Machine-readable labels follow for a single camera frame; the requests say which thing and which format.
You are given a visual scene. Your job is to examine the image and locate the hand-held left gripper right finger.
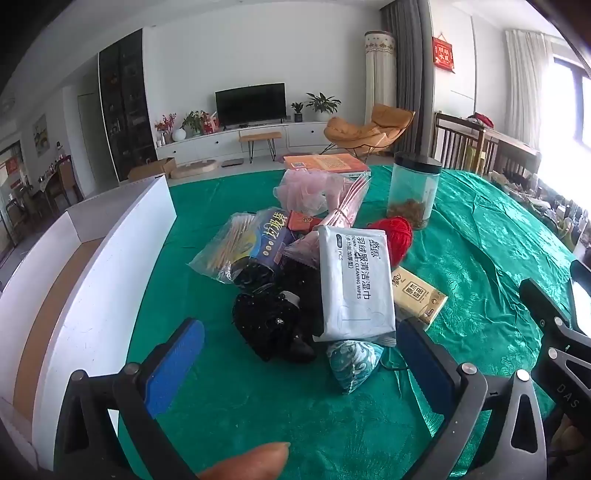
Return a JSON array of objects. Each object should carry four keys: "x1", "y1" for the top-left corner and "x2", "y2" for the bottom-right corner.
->
[{"x1": 396, "y1": 318, "x2": 550, "y2": 480}]

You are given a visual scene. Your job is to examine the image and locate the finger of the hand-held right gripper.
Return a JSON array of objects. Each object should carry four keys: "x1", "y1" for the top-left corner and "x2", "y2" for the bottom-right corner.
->
[
  {"x1": 519, "y1": 277, "x2": 587, "y2": 418},
  {"x1": 569, "y1": 260, "x2": 591, "y2": 301}
]

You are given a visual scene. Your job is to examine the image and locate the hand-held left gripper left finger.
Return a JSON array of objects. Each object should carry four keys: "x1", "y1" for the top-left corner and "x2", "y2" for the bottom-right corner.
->
[{"x1": 54, "y1": 318, "x2": 206, "y2": 480}]

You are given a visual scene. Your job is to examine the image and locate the white cardboard box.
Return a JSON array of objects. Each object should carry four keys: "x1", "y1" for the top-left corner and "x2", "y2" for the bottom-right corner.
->
[{"x1": 0, "y1": 174, "x2": 178, "y2": 472}]

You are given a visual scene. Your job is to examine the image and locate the clear cotton swab packet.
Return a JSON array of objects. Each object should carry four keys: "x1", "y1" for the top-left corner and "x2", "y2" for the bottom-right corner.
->
[{"x1": 187, "y1": 211, "x2": 269, "y2": 283}]

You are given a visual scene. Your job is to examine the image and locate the pink plastic bag packet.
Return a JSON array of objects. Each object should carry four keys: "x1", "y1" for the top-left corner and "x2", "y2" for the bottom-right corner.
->
[{"x1": 318, "y1": 173, "x2": 372, "y2": 232}]

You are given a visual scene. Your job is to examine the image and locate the pink mesh bath sponge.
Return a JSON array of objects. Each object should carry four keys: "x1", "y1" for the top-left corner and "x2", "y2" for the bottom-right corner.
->
[{"x1": 276, "y1": 168, "x2": 345, "y2": 217}]

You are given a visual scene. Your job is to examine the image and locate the person's left hand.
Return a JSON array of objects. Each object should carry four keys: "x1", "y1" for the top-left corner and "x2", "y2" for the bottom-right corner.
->
[{"x1": 196, "y1": 442, "x2": 291, "y2": 480}]

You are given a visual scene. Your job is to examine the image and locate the beige tissue pack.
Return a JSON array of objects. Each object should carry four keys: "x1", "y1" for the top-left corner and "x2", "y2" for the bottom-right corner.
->
[{"x1": 390, "y1": 265, "x2": 448, "y2": 330}]

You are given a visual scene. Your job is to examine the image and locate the teal patterned beanbag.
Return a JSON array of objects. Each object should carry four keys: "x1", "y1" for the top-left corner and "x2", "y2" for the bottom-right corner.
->
[{"x1": 326, "y1": 339, "x2": 384, "y2": 395}]

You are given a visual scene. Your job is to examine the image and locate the pile of household clutter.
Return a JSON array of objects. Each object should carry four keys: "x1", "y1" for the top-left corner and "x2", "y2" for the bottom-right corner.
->
[{"x1": 489, "y1": 171, "x2": 591, "y2": 250}]

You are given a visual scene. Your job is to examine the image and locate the black lace cloth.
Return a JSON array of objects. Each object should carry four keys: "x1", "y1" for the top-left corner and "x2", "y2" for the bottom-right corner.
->
[{"x1": 231, "y1": 256, "x2": 326, "y2": 363}]

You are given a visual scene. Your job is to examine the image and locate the white wet wipes pack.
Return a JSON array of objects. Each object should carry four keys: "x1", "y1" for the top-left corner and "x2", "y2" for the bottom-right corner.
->
[{"x1": 313, "y1": 224, "x2": 398, "y2": 343}]

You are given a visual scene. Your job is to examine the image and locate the green patterned tablecloth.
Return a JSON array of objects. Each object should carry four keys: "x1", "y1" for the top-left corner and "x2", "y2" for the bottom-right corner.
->
[{"x1": 117, "y1": 164, "x2": 578, "y2": 480}]

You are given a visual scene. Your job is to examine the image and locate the red yarn ball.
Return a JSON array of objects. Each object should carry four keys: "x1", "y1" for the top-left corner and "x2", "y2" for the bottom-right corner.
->
[{"x1": 367, "y1": 216, "x2": 414, "y2": 271}]

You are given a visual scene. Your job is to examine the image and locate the dark blue printed packet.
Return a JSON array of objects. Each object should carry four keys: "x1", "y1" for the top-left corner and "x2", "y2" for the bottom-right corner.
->
[{"x1": 231, "y1": 208, "x2": 301, "y2": 278}]

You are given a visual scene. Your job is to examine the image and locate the clear jar with black lid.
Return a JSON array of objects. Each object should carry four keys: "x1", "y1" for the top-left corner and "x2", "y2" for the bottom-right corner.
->
[{"x1": 387, "y1": 152, "x2": 443, "y2": 230}]

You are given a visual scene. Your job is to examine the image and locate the dark wooden chair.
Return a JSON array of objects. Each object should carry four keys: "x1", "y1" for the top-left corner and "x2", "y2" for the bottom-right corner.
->
[{"x1": 434, "y1": 112, "x2": 499, "y2": 174}]

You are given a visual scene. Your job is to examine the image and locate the red foil packet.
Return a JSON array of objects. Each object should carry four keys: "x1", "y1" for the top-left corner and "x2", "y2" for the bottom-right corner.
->
[{"x1": 287, "y1": 211, "x2": 322, "y2": 234}]

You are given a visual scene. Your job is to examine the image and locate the white curtain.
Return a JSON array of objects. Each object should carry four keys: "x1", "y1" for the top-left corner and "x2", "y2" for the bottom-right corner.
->
[{"x1": 505, "y1": 28, "x2": 555, "y2": 158}]

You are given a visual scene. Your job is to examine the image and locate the brown cardboard box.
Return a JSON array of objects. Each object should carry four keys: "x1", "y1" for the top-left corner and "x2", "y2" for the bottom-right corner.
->
[{"x1": 128, "y1": 158, "x2": 177, "y2": 181}]

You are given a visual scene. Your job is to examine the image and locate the beige pet mat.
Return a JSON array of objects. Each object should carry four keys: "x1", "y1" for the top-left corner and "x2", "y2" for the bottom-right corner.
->
[{"x1": 171, "y1": 158, "x2": 218, "y2": 178}]

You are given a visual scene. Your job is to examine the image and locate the white television cabinet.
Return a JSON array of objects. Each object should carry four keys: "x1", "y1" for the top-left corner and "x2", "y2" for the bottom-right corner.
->
[{"x1": 154, "y1": 121, "x2": 333, "y2": 162}]

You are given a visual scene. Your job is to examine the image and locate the orange book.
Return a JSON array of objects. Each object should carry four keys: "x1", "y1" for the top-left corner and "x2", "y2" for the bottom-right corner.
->
[{"x1": 283, "y1": 154, "x2": 370, "y2": 176}]

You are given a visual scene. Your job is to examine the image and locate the red flowers in vase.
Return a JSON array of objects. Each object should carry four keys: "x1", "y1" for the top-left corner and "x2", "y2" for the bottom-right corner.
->
[{"x1": 154, "y1": 113, "x2": 178, "y2": 147}]

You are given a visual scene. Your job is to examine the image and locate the orange lounge chair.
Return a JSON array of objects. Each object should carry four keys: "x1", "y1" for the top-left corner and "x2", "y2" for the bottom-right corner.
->
[{"x1": 323, "y1": 104, "x2": 415, "y2": 162}]

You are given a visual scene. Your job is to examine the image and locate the wooden bench with metal legs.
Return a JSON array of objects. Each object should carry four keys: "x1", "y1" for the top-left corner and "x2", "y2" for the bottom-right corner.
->
[{"x1": 239, "y1": 131, "x2": 282, "y2": 163}]

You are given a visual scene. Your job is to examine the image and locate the leafy potted plant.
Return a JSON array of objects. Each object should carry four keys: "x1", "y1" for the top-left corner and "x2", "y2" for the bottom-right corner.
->
[{"x1": 181, "y1": 111, "x2": 211, "y2": 137}]

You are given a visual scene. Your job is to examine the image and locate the dark glass display cabinet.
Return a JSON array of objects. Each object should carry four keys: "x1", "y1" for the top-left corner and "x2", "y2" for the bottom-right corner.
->
[{"x1": 98, "y1": 28, "x2": 158, "y2": 182}]

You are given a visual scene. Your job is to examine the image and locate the grey curtain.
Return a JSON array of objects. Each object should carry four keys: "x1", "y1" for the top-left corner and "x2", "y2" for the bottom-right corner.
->
[{"x1": 379, "y1": 0, "x2": 435, "y2": 160}]

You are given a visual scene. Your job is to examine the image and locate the black television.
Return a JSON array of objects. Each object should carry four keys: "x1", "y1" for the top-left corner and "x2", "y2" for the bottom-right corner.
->
[{"x1": 215, "y1": 82, "x2": 287, "y2": 127}]

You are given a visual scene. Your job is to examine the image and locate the large potted green plant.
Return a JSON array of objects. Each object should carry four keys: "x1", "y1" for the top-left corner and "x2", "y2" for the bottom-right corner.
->
[{"x1": 305, "y1": 92, "x2": 341, "y2": 121}]

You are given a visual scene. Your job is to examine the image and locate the covered standing air conditioner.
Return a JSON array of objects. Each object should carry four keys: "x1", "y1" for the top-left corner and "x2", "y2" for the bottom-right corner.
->
[{"x1": 364, "y1": 30, "x2": 397, "y2": 139}]

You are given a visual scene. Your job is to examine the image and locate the red wall hanging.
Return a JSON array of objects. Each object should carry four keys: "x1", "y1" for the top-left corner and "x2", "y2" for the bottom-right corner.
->
[{"x1": 431, "y1": 34, "x2": 456, "y2": 73}]

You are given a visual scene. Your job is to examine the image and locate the framed wall picture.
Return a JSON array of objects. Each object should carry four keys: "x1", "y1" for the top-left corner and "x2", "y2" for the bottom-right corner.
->
[{"x1": 33, "y1": 114, "x2": 51, "y2": 151}]

